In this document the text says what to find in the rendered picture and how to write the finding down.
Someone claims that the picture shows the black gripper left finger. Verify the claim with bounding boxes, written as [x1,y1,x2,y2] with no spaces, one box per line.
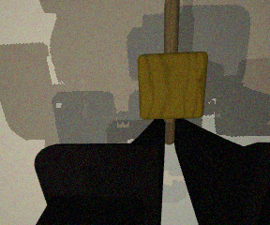
[35,119,165,225]

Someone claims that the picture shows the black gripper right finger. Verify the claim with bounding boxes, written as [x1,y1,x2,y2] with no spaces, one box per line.
[174,118,270,225]

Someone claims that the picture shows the brown wooden block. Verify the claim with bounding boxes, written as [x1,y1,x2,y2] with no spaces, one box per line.
[138,52,208,120]

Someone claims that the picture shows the purple string with wooden stick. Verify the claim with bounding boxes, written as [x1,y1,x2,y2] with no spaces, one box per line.
[163,0,180,145]

